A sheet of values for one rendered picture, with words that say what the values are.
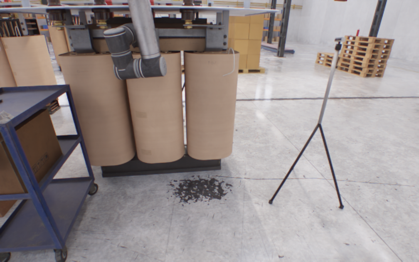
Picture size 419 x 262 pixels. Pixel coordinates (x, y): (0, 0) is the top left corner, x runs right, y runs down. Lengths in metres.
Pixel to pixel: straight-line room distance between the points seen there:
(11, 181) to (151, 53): 0.90
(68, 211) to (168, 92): 1.07
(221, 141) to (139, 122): 0.68
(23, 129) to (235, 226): 1.37
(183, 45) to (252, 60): 4.95
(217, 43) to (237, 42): 4.72
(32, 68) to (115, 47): 2.69
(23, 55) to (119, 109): 2.28
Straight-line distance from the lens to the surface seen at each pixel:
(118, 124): 1.77
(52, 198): 1.95
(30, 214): 1.89
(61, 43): 7.71
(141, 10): 1.15
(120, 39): 1.22
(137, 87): 1.62
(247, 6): 1.51
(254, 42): 6.48
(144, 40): 1.17
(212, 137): 1.76
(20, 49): 3.81
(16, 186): 1.34
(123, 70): 1.25
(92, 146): 1.89
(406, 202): 2.43
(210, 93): 1.62
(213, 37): 1.59
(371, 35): 14.13
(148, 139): 1.75
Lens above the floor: 1.25
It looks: 26 degrees down
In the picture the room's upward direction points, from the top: 1 degrees clockwise
